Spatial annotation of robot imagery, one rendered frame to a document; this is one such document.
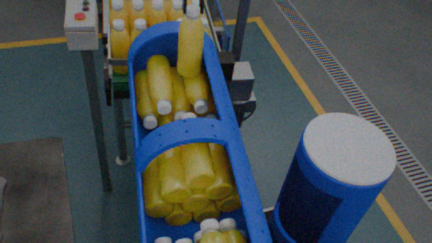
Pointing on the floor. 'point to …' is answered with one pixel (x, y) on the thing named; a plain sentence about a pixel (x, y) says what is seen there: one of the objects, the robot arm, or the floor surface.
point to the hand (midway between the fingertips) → (193, 0)
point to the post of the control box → (96, 116)
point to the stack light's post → (240, 28)
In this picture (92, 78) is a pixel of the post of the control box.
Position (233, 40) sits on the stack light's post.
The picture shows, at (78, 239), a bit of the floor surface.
